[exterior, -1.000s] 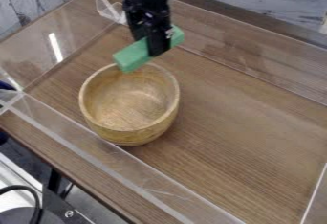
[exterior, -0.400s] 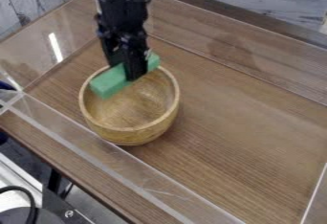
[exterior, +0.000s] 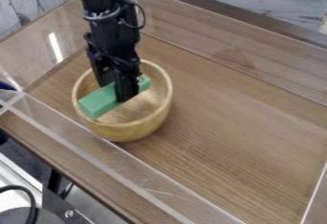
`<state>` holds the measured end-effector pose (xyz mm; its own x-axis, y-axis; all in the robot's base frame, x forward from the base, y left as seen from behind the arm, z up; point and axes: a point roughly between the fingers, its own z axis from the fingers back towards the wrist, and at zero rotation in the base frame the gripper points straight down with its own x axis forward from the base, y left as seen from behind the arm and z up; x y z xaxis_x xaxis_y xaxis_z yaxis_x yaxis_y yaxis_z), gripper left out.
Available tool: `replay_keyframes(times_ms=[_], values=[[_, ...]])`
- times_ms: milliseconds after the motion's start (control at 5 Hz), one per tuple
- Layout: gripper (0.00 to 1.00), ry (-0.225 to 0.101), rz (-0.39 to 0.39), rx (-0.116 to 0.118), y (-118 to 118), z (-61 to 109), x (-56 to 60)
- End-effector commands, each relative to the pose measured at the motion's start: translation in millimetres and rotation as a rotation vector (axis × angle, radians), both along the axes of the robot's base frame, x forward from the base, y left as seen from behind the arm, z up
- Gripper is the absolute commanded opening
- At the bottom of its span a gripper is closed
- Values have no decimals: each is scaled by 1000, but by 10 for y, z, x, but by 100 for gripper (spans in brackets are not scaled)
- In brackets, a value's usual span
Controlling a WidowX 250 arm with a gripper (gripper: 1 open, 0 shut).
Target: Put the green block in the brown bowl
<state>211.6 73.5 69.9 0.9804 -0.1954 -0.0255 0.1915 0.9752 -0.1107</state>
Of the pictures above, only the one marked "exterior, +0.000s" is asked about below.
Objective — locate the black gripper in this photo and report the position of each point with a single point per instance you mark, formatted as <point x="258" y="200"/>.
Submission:
<point x="111" y="40"/>

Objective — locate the green rectangular block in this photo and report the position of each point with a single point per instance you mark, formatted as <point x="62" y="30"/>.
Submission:
<point x="99" y="102"/>

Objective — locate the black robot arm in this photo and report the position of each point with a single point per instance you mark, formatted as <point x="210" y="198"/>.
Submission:
<point x="110" y="6"/>

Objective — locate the brown wooden bowl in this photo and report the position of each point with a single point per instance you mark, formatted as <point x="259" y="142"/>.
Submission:
<point x="138" y="117"/>

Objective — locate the black table leg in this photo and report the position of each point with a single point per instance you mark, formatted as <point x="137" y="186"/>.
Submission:
<point x="54" y="181"/>

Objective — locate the clear acrylic tray wall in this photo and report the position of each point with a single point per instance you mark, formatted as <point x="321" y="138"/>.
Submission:
<point x="134" y="189"/>

